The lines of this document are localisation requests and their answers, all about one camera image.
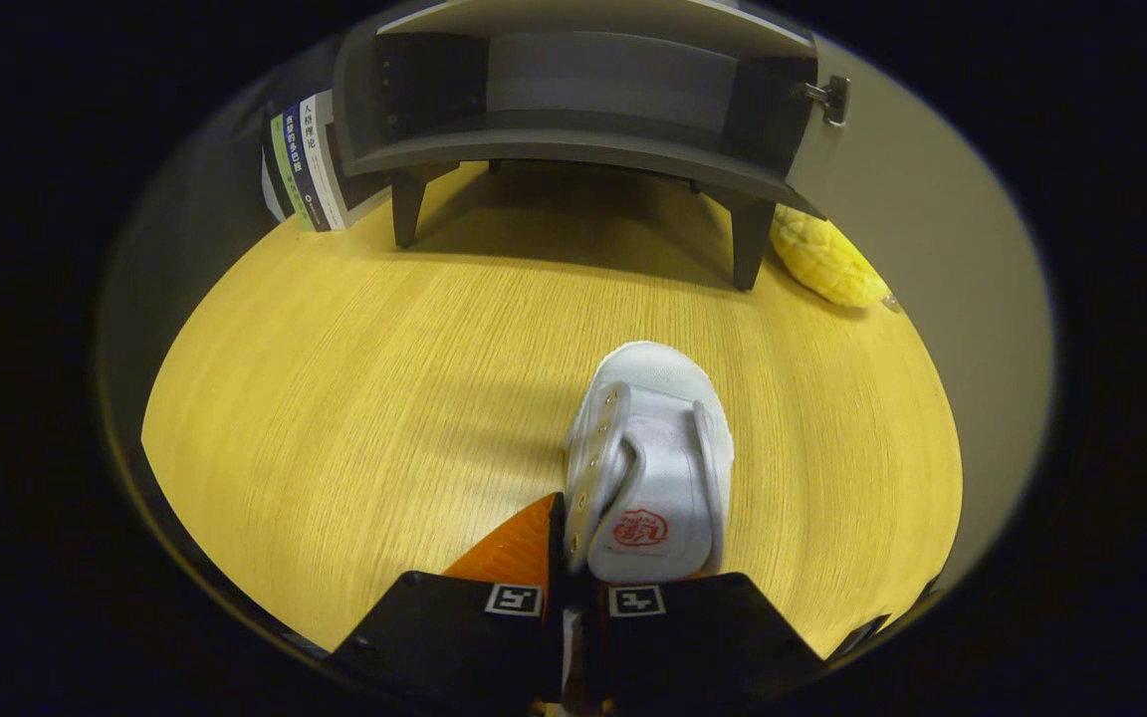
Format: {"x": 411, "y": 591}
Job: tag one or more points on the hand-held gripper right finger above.
{"x": 693, "y": 637}

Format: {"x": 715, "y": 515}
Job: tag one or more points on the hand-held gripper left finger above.
{"x": 464, "y": 637}

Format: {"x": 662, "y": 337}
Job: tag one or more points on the white canvas shoe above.
{"x": 658, "y": 448}

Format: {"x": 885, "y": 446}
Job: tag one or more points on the dark grey shoe cabinet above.
{"x": 583, "y": 149}

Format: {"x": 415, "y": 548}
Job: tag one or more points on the metal door hinge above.
{"x": 830, "y": 98}

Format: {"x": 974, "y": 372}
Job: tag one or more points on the yellow pineapple toy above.
{"x": 822, "y": 261}

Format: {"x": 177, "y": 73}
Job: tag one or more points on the white spine book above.
{"x": 327, "y": 159}

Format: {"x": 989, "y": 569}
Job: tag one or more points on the blue spine book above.
{"x": 303, "y": 164}

